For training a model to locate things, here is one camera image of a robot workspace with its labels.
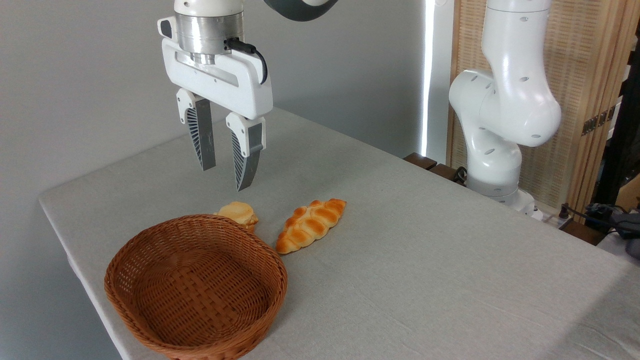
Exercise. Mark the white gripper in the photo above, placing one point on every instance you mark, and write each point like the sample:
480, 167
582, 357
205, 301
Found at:
235, 85

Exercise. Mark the small round bread roll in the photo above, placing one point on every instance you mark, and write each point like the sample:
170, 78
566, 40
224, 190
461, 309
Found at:
237, 212

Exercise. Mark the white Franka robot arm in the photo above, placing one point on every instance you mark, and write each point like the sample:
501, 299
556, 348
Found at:
510, 100

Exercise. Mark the braided golden bread loaf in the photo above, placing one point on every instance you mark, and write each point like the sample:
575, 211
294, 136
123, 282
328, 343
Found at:
310, 225

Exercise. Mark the brown wicker basket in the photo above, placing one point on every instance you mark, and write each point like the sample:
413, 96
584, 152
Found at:
200, 295

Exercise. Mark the grey tablecloth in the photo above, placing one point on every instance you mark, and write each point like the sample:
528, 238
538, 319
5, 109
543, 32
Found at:
425, 275

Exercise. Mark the bamboo folding screen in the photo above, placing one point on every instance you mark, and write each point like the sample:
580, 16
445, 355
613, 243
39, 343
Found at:
580, 60

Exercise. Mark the brass screen hinge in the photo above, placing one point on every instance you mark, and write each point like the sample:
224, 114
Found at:
597, 121

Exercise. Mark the black vertical stand post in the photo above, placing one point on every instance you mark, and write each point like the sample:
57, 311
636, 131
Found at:
620, 150

